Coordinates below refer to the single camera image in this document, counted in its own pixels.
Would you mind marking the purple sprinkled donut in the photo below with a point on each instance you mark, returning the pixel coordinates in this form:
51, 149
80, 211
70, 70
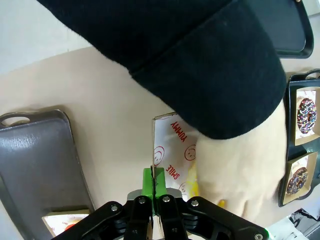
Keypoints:
302, 110

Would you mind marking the person's right forearm black sleeve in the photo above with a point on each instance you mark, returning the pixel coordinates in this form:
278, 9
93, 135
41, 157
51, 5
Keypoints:
175, 50

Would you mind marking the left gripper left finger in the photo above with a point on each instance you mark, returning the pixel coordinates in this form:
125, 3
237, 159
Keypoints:
100, 222

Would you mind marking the chocolate sprinkled donut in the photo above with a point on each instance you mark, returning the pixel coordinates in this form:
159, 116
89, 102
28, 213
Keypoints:
291, 186

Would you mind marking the red glazed donut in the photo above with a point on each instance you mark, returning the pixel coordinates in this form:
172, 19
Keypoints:
67, 224

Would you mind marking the person's right hand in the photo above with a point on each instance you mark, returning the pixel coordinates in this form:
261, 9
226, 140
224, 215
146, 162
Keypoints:
237, 170

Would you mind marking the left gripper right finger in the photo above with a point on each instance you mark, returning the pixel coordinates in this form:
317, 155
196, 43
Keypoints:
212, 220

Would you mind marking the black plastic serving tray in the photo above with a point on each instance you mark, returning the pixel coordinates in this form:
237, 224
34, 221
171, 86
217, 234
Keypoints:
292, 30

